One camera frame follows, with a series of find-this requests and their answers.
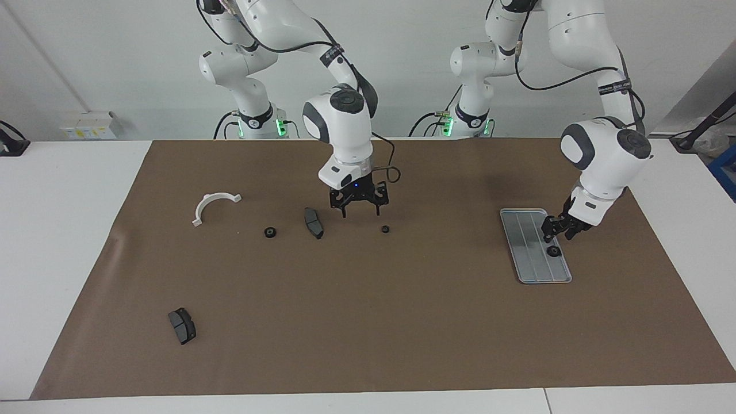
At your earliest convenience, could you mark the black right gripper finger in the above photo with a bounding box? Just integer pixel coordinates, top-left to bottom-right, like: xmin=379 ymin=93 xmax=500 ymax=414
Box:
xmin=329 ymin=189 xmax=352 ymax=219
xmin=371 ymin=182 xmax=390 ymax=217

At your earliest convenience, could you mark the silver metal tray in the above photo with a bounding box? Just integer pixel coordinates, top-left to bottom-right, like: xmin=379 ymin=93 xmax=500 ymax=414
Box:
xmin=499 ymin=208 xmax=573 ymax=285

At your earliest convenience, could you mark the long grey brake pad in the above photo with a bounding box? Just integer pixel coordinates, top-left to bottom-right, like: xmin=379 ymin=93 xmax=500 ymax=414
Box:
xmin=303 ymin=207 xmax=325 ymax=240

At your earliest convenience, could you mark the brown table mat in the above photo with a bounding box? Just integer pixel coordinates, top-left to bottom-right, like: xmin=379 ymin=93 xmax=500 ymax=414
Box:
xmin=30 ymin=137 xmax=736 ymax=400

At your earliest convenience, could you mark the black stand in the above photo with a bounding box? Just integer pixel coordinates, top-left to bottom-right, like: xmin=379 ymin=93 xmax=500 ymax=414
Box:
xmin=670 ymin=92 xmax=736 ymax=153

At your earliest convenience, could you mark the blue crate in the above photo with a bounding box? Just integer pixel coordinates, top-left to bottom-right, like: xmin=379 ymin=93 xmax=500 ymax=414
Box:
xmin=708 ymin=144 xmax=736 ymax=202

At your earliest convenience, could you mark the crumpled clear plastic bag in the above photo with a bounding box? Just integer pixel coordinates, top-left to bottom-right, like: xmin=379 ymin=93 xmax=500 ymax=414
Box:
xmin=693 ymin=126 xmax=734 ymax=159

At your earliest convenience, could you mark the short grey brake pad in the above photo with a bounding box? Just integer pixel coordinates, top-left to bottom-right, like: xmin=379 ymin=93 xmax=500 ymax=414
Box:
xmin=168 ymin=308 xmax=197 ymax=346

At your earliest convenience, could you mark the black table clamp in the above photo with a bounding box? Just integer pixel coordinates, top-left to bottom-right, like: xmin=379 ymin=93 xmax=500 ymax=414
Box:
xmin=0 ymin=120 xmax=30 ymax=157

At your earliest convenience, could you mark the black base cable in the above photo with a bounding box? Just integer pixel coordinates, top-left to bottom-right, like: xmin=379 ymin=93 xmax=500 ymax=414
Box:
xmin=214 ymin=109 xmax=242 ymax=140
xmin=409 ymin=86 xmax=461 ymax=137

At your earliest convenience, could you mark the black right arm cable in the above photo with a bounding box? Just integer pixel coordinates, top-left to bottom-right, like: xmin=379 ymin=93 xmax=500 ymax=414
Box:
xmin=195 ymin=0 xmax=401 ymax=183

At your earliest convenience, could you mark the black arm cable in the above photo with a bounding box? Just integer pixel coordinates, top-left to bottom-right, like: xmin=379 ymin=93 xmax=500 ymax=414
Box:
xmin=195 ymin=0 xmax=401 ymax=183
xmin=515 ymin=29 xmax=646 ymax=136

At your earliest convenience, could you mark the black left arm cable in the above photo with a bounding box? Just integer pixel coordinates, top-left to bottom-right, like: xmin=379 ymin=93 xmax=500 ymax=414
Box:
xmin=515 ymin=29 xmax=646 ymax=136

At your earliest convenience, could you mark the white curved plastic bracket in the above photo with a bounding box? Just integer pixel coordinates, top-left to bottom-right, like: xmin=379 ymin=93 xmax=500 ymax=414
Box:
xmin=191 ymin=192 xmax=243 ymax=227

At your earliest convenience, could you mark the white wall box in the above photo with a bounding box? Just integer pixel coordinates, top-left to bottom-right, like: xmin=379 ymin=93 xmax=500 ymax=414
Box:
xmin=59 ymin=111 xmax=123 ymax=140

